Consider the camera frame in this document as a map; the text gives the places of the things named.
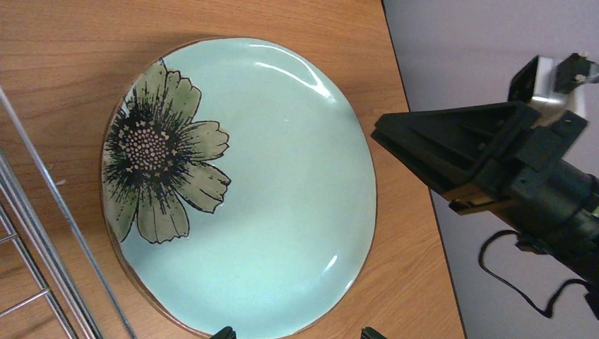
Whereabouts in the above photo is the light green round plate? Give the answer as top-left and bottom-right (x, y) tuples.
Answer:
(100, 37), (376, 338)

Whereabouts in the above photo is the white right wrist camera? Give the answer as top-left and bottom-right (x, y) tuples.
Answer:
(507, 53), (598, 126)

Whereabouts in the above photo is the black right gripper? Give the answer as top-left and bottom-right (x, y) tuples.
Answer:
(371, 101), (598, 285)

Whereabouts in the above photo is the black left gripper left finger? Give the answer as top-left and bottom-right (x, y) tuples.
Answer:
(210, 326), (237, 339)

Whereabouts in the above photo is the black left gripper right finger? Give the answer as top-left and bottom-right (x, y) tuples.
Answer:
(360, 327), (386, 339)

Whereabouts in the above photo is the wire metal dish rack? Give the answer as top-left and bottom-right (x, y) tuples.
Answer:
(1, 91), (137, 338)

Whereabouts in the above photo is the thin black gripper wire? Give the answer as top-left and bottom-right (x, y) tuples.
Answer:
(478, 229), (591, 320)

